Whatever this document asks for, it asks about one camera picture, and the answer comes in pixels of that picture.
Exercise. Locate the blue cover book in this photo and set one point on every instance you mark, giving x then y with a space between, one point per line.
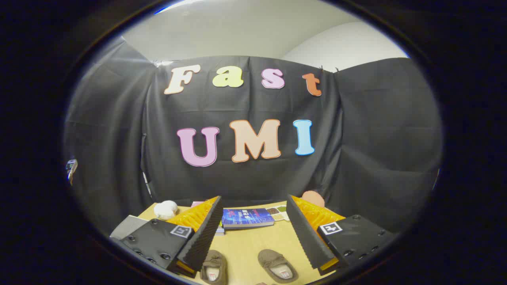
247 217

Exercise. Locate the white printed card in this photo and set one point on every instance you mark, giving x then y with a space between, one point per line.
277 213

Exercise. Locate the pink cover book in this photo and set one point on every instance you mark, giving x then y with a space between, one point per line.
197 204

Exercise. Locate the brown moccasin shoe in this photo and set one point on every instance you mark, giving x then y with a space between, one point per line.
214 259
271 257

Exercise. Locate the white plush ball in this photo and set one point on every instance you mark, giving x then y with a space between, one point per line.
165 209

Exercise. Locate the black backdrop cloth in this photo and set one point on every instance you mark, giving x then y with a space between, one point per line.
356 138

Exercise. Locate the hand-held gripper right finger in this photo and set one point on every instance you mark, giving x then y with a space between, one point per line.
305 233

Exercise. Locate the small grey device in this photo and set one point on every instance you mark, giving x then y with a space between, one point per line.
71 166

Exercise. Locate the orange pink round object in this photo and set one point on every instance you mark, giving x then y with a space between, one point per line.
313 198

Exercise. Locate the grey fabric storage box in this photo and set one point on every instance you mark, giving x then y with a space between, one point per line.
128 226

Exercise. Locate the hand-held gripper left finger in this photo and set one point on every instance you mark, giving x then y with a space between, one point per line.
206 233

